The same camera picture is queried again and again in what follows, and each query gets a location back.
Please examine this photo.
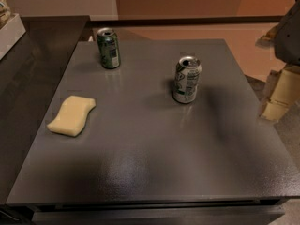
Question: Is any packaged item on box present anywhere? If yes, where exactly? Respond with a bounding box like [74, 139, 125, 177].
[0, 0, 11, 29]

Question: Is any dark side counter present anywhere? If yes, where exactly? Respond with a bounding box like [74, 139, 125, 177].
[0, 16, 89, 206]

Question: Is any white box on counter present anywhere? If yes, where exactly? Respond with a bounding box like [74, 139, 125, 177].
[0, 13, 26, 60]

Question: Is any silver green 7up can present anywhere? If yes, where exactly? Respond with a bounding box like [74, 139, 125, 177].
[172, 56, 202, 104]

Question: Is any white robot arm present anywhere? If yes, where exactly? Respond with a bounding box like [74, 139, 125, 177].
[259, 1, 300, 121]

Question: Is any dark green soda can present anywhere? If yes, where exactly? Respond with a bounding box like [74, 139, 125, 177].
[97, 27, 121, 69]

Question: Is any yellow sponge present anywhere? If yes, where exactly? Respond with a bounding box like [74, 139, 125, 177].
[47, 96, 96, 137]

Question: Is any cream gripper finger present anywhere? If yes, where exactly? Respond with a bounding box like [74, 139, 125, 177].
[259, 65, 300, 122]
[256, 25, 278, 47]

